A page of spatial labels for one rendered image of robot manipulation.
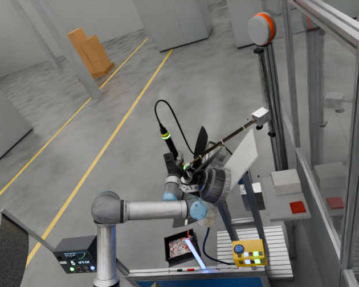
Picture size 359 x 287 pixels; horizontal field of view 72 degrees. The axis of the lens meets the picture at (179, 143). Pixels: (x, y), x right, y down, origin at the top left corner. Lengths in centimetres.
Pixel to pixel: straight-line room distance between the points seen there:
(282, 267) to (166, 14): 761
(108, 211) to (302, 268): 189
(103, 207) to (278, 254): 179
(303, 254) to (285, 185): 96
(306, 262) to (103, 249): 182
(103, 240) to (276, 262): 165
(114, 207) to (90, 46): 852
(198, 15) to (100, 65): 372
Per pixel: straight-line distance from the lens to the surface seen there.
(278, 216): 176
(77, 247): 166
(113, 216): 105
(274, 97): 164
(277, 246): 254
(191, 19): 845
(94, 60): 955
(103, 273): 129
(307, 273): 253
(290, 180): 179
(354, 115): 80
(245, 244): 144
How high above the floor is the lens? 233
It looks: 35 degrees down
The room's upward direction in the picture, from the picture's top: 24 degrees counter-clockwise
